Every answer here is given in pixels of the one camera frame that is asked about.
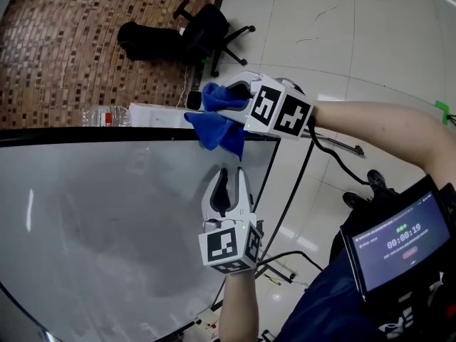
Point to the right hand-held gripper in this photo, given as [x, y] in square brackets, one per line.
[281, 112]

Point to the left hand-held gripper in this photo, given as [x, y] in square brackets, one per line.
[221, 246]

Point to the blue cloth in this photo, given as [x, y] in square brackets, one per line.
[217, 134]

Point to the person's right forearm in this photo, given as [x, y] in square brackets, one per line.
[384, 130]

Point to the person's left forearm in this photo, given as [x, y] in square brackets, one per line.
[237, 308]

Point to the white waste bin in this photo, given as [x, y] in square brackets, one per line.
[195, 100]

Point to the black office chair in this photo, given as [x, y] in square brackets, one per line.
[206, 27]

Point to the white water dispenser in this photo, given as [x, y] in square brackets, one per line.
[160, 114]

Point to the yellow-black floor tape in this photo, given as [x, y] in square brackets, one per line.
[272, 280]

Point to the person's black trousers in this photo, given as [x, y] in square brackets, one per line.
[342, 237]

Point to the person's black left shoe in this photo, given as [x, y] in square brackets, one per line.
[354, 199]

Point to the person's black shoe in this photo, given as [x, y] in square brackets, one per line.
[376, 180]
[354, 199]

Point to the clear dispenser water jug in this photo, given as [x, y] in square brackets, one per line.
[107, 116]

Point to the person's navy shirt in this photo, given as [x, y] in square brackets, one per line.
[320, 308]

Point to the person's black right shoe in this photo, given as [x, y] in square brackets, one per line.
[376, 180]

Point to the black chest monitor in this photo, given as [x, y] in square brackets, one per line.
[399, 244]

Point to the green floor tape mark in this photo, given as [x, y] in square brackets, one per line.
[443, 106]

